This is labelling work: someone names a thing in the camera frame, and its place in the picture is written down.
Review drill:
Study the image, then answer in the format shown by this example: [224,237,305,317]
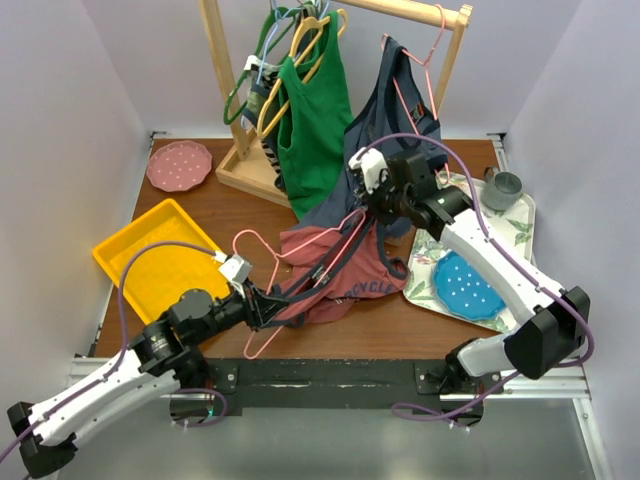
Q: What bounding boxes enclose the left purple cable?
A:
[0,241,226,464]

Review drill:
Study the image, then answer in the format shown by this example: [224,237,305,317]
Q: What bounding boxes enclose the green hanger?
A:
[223,3,301,125]

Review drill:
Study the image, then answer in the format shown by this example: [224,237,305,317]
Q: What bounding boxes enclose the grey mug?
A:
[481,166,523,211]

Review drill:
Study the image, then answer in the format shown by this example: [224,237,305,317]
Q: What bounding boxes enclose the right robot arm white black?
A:
[347,148,595,393]

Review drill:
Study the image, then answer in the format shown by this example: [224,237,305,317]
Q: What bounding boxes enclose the wooden clothes rack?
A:
[199,1,473,207]

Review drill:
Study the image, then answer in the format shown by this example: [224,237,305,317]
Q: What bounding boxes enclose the blue dotted plate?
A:
[432,251,506,322]

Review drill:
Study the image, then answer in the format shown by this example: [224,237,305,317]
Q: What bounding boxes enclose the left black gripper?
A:
[190,276,289,345]

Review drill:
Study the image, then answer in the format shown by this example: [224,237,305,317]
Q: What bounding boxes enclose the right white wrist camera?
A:
[347,147,387,194]

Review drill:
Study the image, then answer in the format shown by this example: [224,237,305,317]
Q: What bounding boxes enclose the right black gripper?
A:
[361,169,413,228]

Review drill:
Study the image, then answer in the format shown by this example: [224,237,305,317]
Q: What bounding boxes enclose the green tank top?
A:
[277,11,353,218]

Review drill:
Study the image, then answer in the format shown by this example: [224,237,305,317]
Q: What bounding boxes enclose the red tank top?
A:
[271,225,409,327]

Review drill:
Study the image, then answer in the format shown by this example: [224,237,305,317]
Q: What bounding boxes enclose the pink wire hanger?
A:
[393,4,451,186]
[232,208,366,361]

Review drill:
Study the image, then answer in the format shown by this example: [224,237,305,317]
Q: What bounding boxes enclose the navy blue tank top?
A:
[297,37,441,228]

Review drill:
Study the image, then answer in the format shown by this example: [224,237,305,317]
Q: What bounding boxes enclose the yellow plastic tray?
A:
[93,199,230,324]

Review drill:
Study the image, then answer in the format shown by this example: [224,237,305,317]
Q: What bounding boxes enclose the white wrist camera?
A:
[347,147,387,194]
[213,252,252,284]

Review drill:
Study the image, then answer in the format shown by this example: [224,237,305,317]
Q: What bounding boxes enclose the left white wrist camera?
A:
[213,252,252,284]

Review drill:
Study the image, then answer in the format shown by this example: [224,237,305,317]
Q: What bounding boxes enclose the zebra pattern garment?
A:
[243,57,287,194]

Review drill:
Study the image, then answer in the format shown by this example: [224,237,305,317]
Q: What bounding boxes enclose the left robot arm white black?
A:
[7,283,288,479]

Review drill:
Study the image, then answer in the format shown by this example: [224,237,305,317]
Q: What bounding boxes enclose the yellow hanger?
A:
[256,8,348,140]

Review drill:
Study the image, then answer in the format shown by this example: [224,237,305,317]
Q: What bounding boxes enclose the black mounting base plate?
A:
[169,357,504,426]

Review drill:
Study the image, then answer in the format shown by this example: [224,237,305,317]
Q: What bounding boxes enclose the light blue hanger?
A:
[240,1,330,130]

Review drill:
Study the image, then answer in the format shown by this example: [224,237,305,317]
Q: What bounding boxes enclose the pink dotted plate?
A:
[146,140,212,193]

